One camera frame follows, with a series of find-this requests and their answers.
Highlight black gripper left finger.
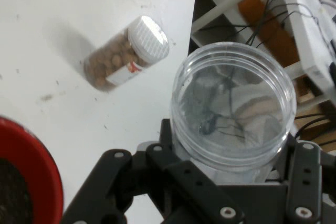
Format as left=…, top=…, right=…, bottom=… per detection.
left=61, top=118, right=245, bottom=224

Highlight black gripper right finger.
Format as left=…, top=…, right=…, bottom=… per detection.
left=282, top=132, right=336, bottom=224

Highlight tall clear plastic jar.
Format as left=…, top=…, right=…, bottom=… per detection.
left=170, top=42, right=298, bottom=186

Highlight red bowl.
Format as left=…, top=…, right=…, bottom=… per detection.
left=0, top=115, right=64, bottom=224

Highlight white-lidded jar brown contents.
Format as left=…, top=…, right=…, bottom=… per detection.
left=83, top=15, right=171, bottom=93

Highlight orange cardboard box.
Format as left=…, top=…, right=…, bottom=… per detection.
left=237, top=0, right=302, bottom=65

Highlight white shelf frame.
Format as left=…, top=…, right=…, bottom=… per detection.
left=190, top=0, right=336, bottom=96

